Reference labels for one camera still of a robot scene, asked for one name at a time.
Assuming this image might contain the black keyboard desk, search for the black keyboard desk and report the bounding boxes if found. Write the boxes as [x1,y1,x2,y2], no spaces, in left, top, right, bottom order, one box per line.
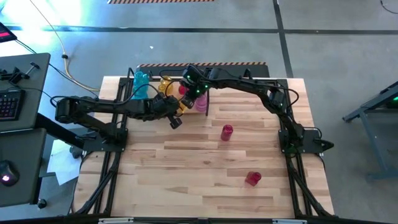
[0,52,52,133]

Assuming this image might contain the grey metal cart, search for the grey metal cart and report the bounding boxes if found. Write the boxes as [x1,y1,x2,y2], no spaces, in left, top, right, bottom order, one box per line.
[341,80,398,181]

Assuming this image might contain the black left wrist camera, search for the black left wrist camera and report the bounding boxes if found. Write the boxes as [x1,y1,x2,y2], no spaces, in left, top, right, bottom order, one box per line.
[152,94,171,108]

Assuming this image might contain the red ribbed glass vase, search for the red ribbed glass vase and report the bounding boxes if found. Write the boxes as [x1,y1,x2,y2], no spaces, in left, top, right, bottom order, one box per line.
[244,171,263,187]

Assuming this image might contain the black camera cable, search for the black camera cable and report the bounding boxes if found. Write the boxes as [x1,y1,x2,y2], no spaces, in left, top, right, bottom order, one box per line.
[158,63,218,98]
[49,83,161,106]

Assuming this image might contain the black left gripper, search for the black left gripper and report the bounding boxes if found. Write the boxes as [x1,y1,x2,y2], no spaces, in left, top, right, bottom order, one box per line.
[143,98,187,130]

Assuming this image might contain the red and black device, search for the red and black device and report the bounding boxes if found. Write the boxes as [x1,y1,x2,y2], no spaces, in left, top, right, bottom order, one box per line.
[0,22,18,44]

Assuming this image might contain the silver frame bracket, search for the silver frame bracket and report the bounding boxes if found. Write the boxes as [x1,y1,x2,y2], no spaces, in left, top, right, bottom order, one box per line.
[98,217,134,224]

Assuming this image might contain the black left camera cable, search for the black left camera cable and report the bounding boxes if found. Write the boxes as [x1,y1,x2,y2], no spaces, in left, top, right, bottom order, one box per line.
[49,83,161,106]

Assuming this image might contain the black right camera cable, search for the black right camera cable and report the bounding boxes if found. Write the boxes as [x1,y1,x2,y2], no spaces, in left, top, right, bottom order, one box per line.
[158,63,218,98]

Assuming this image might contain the teal embossed glass vase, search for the teal embossed glass vase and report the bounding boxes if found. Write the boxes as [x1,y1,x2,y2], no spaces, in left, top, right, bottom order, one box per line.
[133,70,149,82]
[132,79,150,95]

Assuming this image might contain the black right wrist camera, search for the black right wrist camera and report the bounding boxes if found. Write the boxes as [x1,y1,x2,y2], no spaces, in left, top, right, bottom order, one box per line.
[182,64,203,82]

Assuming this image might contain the black keyboard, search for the black keyboard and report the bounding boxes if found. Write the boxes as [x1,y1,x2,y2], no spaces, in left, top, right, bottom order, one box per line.
[0,88,26,123]

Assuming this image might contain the red cylindrical glass vase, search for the red cylindrical glass vase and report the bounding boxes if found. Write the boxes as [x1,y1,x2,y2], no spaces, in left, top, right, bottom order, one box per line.
[220,124,234,142]

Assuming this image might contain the black side desk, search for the black side desk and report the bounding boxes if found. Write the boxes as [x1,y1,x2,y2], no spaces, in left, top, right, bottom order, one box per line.
[0,128,48,208]

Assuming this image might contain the yellow floor cable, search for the yellow floor cable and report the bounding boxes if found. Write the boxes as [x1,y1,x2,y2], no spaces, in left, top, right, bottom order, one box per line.
[29,0,101,93]

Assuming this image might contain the black computer mouse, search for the black computer mouse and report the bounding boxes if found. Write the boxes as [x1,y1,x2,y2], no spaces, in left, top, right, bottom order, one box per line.
[0,160,20,187]

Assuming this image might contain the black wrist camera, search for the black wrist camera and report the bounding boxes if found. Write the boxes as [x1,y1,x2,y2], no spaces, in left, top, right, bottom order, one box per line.
[152,94,171,108]
[182,64,203,82]

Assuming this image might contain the pink ribbed cylindrical glass vase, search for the pink ribbed cylindrical glass vase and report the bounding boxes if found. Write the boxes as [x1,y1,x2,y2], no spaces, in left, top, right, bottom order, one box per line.
[194,98,208,113]

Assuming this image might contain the black desk clamp stand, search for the black desk clamp stand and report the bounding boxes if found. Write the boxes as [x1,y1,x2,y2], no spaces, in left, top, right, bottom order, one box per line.
[0,61,40,84]

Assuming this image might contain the white paper sheet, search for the white paper sheet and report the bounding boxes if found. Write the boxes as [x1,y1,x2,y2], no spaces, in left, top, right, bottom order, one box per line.
[46,139,82,187]

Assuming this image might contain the black hazard-striped floor mat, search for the black hazard-striped floor mat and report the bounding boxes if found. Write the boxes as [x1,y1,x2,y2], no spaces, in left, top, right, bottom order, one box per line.
[107,0,216,5]
[136,61,270,78]

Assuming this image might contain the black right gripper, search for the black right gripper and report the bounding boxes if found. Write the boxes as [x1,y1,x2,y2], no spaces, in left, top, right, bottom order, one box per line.
[181,79,211,110]

